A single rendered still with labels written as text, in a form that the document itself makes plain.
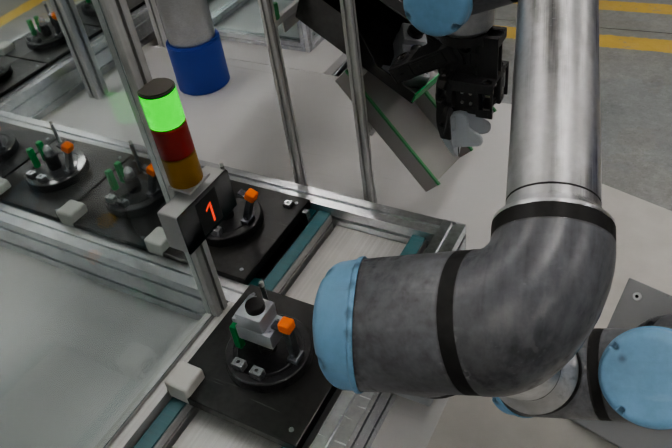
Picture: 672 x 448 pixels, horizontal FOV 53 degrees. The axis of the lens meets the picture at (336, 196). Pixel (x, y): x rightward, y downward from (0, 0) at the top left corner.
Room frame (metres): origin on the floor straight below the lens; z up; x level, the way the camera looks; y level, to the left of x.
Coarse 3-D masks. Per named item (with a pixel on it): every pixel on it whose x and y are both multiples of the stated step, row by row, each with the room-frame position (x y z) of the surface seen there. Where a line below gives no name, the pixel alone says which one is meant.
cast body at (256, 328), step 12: (252, 300) 0.70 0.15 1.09; (264, 300) 0.70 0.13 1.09; (240, 312) 0.69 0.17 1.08; (252, 312) 0.68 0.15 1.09; (264, 312) 0.68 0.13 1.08; (276, 312) 0.70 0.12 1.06; (240, 324) 0.68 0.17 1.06; (252, 324) 0.67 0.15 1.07; (264, 324) 0.67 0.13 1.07; (240, 336) 0.69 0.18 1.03; (252, 336) 0.67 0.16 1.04; (264, 336) 0.66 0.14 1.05; (276, 336) 0.67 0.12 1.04
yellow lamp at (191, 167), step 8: (192, 152) 0.79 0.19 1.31; (184, 160) 0.78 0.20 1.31; (192, 160) 0.79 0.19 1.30; (168, 168) 0.78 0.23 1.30; (176, 168) 0.78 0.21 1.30; (184, 168) 0.78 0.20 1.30; (192, 168) 0.78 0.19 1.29; (200, 168) 0.80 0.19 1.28; (168, 176) 0.79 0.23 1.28; (176, 176) 0.78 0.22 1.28; (184, 176) 0.78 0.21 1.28; (192, 176) 0.78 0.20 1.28; (200, 176) 0.79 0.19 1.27; (176, 184) 0.78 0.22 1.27; (184, 184) 0.78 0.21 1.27; (192, 184) 0.78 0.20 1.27
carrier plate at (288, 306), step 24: (288, 312) 0.78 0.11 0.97; (312, 312) 0.77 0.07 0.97; (216, 336) 0.75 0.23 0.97; (312, 336) 0.72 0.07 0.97; (192, 360) 0.71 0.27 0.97; (216, 360) 0.70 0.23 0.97; (312, 360) 0.67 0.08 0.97; (216, 384) 0.65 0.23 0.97; (312, 384) 0.62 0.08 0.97; (216, 408) 0.61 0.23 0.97; (240, 408) 0.60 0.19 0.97; (264, 408) 0.59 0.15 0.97; (288, 408) 0.59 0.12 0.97; (312, 408) 0.58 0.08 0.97; (264, 432) 0.56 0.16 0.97; (288, 432) 0.55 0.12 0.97
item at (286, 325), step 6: (282, 318) 0.67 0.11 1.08; (288, 318) 0.67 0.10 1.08; (276, 324) 0.67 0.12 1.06; (282, 324) 0.66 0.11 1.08; (288, 324) 0.66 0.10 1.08; (294, 324) 0.66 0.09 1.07; (276, 330) 0.67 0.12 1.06; (282, 330) 0.66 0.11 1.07; (288, 330) 0.65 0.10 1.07; (288, 336) 0.65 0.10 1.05; (294, 336) 0.66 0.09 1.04; (288, 342) 0.66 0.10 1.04; (294, 342) 0.66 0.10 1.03; (288, 348) 0.66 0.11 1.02; (294, 348) 0.66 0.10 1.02; (294, 354) 0.65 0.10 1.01
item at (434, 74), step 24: (312, 0) 1.16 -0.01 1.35; (336, 0) 1.26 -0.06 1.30; (360, 0) 1.25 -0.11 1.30; (312, 24) 1.17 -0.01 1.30; (336, 24) 1.13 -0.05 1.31; (360, 24) 1.20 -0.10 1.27; (384, 24) 1.21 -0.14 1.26; (360, 48) 1.10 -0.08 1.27; (384, 48) 1.15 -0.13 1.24; (384, 72) 1.06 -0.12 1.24; (432, 72) 1.10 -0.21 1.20; (408, 96) 1.03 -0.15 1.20
